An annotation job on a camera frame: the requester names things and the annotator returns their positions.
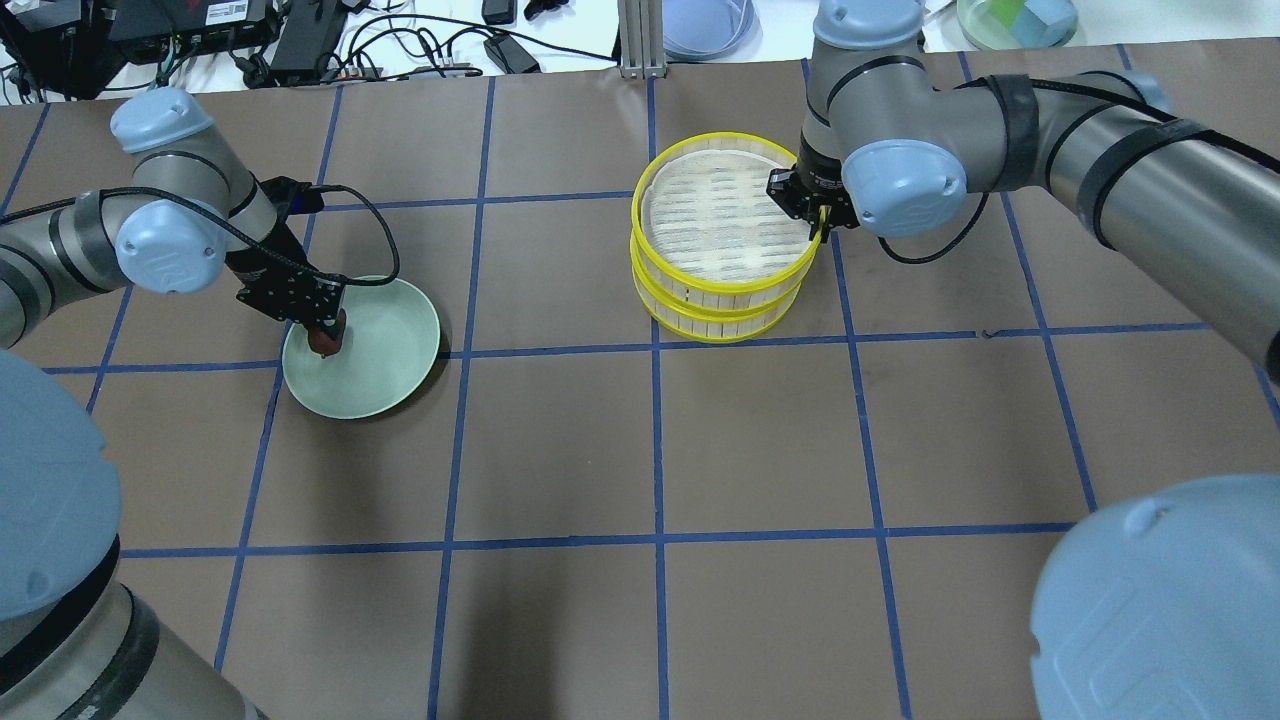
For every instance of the green bowl with sponges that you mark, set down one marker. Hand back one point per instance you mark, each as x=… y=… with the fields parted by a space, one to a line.
x=1009 y=25

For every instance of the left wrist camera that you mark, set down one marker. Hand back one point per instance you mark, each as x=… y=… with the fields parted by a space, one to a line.
x=290 y=196

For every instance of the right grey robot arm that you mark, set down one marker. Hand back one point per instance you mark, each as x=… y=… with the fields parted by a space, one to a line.
x=1162 y=607

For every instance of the black power adapter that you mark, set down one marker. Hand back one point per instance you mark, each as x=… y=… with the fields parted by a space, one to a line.
x=509 y=56

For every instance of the light green plate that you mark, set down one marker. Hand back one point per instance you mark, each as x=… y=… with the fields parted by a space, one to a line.
x=392 y=338

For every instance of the yellow bamboo steamer basket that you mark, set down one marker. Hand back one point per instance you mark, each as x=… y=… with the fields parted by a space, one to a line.
x=713 y=325

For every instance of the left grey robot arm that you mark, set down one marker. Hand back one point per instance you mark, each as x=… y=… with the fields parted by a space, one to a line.
x=78 y=643

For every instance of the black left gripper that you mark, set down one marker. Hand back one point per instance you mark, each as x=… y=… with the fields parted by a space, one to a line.
x=268 y=266

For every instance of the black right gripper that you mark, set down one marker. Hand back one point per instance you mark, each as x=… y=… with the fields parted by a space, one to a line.
x=818 y=177

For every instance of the blue plate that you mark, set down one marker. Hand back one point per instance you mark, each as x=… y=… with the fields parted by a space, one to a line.
x=705 y=30

